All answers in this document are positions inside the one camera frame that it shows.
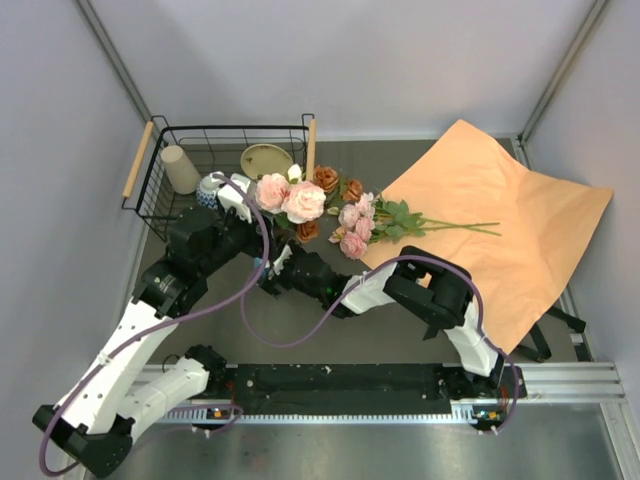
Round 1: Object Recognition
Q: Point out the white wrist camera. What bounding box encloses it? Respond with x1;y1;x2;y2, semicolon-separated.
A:
270;244;292;276
217;173;254;224

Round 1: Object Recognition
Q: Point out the white slotted cable duct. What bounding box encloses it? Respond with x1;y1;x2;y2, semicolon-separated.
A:
164;399;506;425

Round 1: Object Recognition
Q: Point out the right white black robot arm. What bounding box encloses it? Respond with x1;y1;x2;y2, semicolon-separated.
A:
259;246;505;396

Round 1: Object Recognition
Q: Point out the blue white patterned bowl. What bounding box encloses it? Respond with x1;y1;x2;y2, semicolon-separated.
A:
196;172;225;210

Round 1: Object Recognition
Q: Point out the green orange wrapping paper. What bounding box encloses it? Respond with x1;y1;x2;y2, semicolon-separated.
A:
362;120;613;353

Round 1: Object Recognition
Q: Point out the black wire dish basket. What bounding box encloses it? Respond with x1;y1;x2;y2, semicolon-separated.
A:
121;113;315;240

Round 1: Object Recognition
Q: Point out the purple cable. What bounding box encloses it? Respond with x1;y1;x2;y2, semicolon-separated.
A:
240;234;521;436
39;172;274;476

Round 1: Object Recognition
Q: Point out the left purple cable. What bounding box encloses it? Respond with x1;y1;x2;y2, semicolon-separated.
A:
39;172;274;476

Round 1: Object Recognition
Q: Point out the small blue ribbed vase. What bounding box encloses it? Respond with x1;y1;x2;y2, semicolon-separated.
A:
254;257;271;278

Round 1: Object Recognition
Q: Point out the yellow ceramic plate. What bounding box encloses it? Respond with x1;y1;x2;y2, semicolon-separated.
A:
240;144;293;180

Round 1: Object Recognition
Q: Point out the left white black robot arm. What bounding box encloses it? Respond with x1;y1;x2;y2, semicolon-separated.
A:
32;207;271;478

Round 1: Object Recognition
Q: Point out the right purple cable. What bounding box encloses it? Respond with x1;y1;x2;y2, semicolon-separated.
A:
240;234;521;436

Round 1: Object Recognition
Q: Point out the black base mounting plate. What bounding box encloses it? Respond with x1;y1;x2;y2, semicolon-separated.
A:
219;362;481;401

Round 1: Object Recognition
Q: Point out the beige paper cup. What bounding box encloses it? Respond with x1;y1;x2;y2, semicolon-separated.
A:
160;145;201;195

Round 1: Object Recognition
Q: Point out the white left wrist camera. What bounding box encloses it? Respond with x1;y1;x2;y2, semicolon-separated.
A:
217;173;254;224

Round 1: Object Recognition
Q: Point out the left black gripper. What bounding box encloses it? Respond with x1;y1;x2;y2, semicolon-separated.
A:
199;203;293;276

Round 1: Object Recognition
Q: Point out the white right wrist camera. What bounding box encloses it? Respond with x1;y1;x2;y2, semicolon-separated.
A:
270;244;292;276

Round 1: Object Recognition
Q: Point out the orange rose stem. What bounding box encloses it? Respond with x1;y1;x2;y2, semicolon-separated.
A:
295;166;364;244

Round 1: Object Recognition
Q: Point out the black gold-lettered ribbon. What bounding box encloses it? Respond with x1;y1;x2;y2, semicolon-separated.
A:
422;307;587;364

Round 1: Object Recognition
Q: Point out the pink flower bunch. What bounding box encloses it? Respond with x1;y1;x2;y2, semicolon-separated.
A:
325;193;500;260

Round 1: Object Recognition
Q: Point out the large pink peony stem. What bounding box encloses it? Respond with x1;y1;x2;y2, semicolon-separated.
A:
254;164;326;225

